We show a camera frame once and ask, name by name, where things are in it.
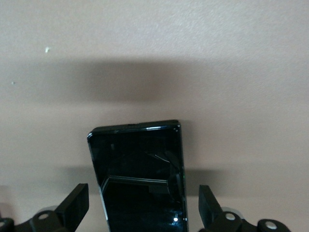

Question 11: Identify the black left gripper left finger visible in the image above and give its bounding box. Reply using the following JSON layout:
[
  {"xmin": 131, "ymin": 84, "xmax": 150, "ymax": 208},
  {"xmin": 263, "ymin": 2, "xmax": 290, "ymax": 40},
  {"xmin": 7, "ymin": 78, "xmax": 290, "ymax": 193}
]
[{"xmin": 0, "ymin": 183, "xmax": 89, "ymax": 232}]

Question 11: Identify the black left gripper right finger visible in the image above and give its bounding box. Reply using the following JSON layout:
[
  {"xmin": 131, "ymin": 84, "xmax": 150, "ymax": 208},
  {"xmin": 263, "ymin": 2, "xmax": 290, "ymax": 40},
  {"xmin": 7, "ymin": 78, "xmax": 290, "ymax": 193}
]
[{"xmin": 199, "ymin": 185, "xmax": 290, "ymax": 232}]

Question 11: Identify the long black smartphone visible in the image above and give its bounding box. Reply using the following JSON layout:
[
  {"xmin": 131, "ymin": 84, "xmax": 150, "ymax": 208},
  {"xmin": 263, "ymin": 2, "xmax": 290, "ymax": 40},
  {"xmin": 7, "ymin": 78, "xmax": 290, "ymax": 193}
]
[{"xmin": 86, "ymin": 119, "xmax": 190, "ymax": 232}]

